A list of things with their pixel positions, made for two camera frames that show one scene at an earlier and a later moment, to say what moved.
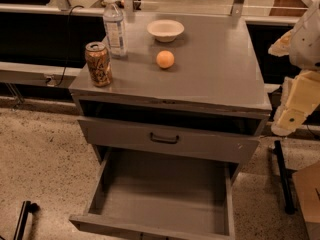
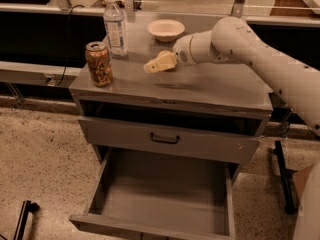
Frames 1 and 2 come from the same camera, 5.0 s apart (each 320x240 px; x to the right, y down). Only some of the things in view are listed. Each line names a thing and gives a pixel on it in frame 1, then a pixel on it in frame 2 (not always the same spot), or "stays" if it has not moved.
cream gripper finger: x=300 y=95 to x=192 y=49
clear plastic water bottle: x=115 y=30 stays
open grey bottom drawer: x=160 y=196 stays
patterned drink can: x=100 y=64 stays
